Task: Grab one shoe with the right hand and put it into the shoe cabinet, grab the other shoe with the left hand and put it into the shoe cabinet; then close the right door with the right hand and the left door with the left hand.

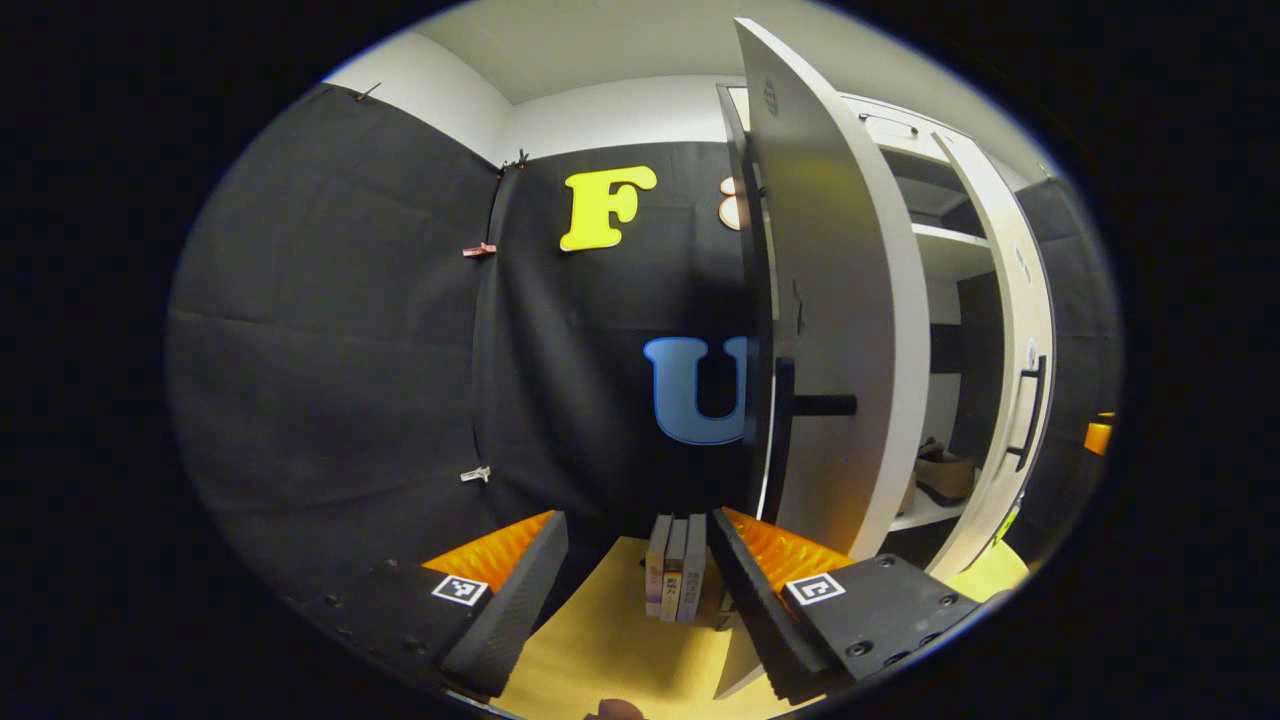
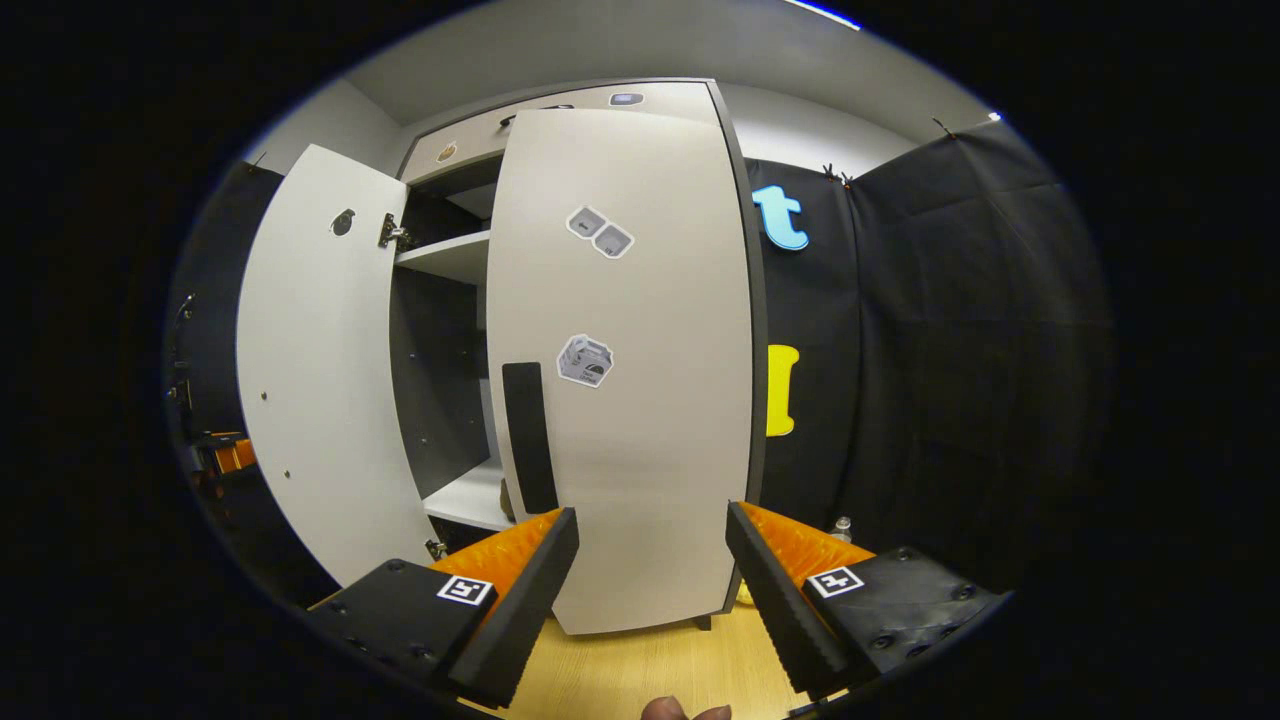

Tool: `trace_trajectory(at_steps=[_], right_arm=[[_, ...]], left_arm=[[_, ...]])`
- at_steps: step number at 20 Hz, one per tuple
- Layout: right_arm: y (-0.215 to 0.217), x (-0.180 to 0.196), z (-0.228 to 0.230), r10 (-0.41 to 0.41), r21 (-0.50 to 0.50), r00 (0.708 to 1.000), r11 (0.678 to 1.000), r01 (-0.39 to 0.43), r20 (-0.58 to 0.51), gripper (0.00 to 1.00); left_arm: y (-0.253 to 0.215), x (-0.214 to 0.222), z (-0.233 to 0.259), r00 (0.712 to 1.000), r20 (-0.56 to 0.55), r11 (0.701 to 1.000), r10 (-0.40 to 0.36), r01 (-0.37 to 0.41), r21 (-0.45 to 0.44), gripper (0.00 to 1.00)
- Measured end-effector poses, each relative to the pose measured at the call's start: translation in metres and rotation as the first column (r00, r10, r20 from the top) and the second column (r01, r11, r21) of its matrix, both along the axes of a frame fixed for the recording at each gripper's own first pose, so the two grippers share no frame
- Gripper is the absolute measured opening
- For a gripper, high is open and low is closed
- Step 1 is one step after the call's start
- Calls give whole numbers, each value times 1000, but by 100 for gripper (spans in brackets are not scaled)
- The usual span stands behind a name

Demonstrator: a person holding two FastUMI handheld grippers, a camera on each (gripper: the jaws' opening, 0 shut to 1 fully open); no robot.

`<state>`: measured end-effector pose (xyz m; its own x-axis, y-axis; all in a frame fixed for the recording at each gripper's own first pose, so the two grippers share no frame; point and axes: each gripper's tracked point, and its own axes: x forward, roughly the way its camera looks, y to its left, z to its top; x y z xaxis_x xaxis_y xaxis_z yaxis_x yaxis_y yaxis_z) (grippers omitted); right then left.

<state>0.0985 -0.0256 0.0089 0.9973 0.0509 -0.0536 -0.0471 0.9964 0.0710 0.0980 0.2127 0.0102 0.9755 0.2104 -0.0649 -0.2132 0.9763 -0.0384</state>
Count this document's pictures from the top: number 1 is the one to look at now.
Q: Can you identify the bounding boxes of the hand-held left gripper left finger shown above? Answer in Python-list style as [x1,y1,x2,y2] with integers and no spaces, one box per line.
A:
[290,510,569,701]

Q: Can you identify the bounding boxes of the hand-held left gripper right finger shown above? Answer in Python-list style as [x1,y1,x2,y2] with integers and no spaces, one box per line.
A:
[710,506,986,706]

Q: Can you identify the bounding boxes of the brown fuzzy shoe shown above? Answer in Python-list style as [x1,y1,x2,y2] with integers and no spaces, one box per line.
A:
[918,437,977,506]

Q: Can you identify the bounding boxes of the white shoe cabinet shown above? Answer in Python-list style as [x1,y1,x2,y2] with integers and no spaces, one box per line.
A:
[715,17,1056,701]

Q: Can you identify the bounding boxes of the white shoe cabinet door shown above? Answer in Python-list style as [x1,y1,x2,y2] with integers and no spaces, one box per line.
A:
[715,17,933,701]
[930,128,1056,581]

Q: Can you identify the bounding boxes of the beige cabinet drawer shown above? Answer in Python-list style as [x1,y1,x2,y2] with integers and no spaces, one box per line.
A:
[843,93,956,161]

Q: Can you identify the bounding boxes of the black backdrop cloth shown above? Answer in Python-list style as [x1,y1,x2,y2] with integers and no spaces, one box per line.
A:
[1015,178,1121,561]
[165,85,771,601]

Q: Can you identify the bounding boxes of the black door handle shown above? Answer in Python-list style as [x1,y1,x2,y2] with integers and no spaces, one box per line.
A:
[1005,355,1048,473]
[770,355,859,526]

